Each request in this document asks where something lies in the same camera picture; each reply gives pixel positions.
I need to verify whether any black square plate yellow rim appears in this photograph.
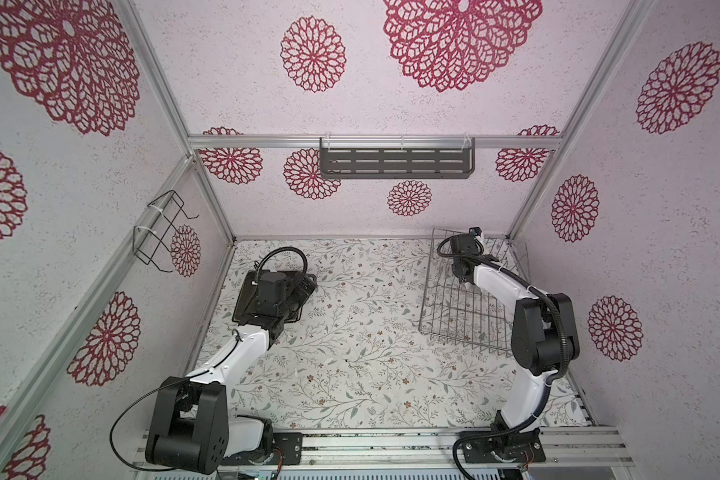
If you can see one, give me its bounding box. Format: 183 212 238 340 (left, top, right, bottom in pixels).
232 269 306 325

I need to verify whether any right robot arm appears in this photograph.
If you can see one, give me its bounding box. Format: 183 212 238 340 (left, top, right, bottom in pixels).
436 228 580 438

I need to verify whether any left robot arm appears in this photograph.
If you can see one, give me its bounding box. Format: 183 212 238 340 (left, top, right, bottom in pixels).
145 270 317 474

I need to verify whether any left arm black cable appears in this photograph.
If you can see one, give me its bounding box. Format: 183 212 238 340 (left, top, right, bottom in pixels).
108 246 309 472

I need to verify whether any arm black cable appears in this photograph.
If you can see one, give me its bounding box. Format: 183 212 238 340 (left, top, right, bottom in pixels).
108 246 309 472
436 235 574 480

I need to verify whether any wire dish rack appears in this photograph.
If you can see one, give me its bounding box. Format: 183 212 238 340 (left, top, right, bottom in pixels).
419 228 531 357

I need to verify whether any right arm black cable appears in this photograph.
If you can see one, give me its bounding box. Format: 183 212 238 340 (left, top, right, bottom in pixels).
436 235 574 480

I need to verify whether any black wire wall basket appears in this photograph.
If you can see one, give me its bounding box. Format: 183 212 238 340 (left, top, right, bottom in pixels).
131 190 202 278

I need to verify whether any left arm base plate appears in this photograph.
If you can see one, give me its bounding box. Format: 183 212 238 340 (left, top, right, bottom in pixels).
221 432 304 467

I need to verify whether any grey wall shelf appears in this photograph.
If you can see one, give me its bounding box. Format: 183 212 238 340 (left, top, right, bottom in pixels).
318 138 475 180

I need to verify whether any aluminium mounting rail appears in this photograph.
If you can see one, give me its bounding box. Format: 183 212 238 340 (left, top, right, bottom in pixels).
130 425 636 473

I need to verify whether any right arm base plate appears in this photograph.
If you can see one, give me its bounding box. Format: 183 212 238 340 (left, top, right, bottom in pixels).
459 428 546 464

